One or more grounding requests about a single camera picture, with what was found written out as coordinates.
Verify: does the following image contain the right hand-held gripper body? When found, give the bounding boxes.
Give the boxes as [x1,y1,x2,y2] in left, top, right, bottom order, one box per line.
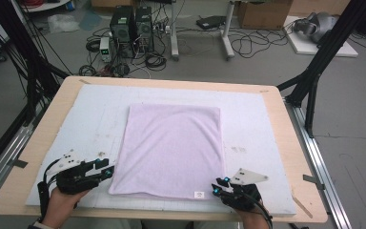
[220,167,270,212]

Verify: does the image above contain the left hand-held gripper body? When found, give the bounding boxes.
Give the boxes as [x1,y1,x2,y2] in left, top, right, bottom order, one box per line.
[46,149,104,195]

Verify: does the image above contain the lilac printed towel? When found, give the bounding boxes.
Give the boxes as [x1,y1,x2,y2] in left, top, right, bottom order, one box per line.
[108,103,227,201]

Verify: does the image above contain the person's right hand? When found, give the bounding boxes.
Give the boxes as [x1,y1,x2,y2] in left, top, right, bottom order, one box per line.
[236,203,270,229]

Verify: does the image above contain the person's left hand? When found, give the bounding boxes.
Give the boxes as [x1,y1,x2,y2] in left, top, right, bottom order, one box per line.
[41,187,89,228]

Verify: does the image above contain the white foam mat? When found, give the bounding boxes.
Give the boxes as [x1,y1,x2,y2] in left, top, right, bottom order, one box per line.
[25,83,297,217]

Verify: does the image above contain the person's legs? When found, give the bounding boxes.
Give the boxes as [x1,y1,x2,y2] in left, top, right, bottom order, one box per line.
[108,219,239,229]

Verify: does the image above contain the thin wooden stick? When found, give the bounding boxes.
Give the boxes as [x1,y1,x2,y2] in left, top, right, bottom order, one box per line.
[291,194,314,219]

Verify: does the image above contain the white power supply box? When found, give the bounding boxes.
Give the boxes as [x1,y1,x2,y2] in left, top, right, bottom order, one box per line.
[99,36,112,63]

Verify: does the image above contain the large black computer tower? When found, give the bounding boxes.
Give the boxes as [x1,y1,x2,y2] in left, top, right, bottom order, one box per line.
[109,5,136,59]

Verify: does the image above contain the clear plastic bag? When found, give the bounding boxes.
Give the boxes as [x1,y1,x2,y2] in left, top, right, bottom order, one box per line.
[47,13,80,34]

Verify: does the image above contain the slim black computer tower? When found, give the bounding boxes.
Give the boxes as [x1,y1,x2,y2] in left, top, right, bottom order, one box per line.
[134,6,155,53]

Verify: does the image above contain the white floor board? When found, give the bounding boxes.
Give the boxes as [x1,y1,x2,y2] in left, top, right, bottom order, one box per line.
[284,15,359,58]

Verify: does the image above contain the white desk leg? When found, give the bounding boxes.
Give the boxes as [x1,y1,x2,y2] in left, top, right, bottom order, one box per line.
[170,0,180,61]
[220,0,236,61]

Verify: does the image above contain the flat black device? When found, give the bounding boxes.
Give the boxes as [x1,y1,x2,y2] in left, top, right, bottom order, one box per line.
[195,14,227,31]

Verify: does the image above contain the large cardboard box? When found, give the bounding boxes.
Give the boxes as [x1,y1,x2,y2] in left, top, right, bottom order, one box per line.
[236,0,295,31]

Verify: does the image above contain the grey rounded machine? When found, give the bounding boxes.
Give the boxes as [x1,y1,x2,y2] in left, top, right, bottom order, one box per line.
[292,11,339,44]

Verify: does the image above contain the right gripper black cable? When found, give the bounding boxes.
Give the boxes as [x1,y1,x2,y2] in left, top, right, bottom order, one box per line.
[241,190,274,229]

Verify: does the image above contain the aluminium rail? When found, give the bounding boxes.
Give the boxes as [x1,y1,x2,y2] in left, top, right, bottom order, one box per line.
[0,104,46,208]
[284,98,354,229]

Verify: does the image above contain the black metal frame stand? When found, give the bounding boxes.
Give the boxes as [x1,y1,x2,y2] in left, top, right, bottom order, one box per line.
[275,0,366,138]
[0,0,71,127]

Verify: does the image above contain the coiled black floor cable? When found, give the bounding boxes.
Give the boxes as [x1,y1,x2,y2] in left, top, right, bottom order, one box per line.
[145,52,168,72]

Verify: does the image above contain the long black floor cable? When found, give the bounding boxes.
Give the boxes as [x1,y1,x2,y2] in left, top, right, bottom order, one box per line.
[228,28,290,59]

